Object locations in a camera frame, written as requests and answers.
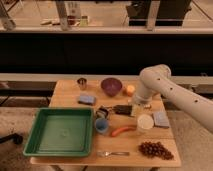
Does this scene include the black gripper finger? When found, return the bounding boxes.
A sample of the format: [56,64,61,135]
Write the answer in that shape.
[96,106,113,119]

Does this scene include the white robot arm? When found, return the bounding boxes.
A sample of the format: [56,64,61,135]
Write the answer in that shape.
[131,64,213,134]

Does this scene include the blue plastic cup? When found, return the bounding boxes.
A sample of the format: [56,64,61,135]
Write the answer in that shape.
[94,118,109,134]

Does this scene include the small metal cup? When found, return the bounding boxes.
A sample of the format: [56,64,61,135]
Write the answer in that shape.
[77,78,87,90]

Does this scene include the blue sponge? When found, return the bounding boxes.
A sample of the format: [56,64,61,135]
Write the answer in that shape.
[78,94,96,105]

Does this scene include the orange carrot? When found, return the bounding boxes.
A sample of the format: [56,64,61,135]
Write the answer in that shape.
[111,126,136,137]

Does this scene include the orange fruit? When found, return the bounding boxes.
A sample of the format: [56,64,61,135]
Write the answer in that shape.
[125,85,135,96]

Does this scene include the wooden table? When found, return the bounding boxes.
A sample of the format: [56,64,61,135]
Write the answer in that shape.
[30,80,181,167]

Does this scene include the purple bowl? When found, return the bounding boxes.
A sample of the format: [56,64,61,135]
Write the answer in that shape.
[101,78,122,97]

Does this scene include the silver fork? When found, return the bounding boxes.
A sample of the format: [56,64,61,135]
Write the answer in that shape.
[97,151,130,157]

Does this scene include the green plastic tray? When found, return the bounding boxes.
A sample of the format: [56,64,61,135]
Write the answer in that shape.
[23,108,93,157]

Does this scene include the bunch of dark grapes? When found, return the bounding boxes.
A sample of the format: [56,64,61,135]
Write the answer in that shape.
[139,142,174,160]

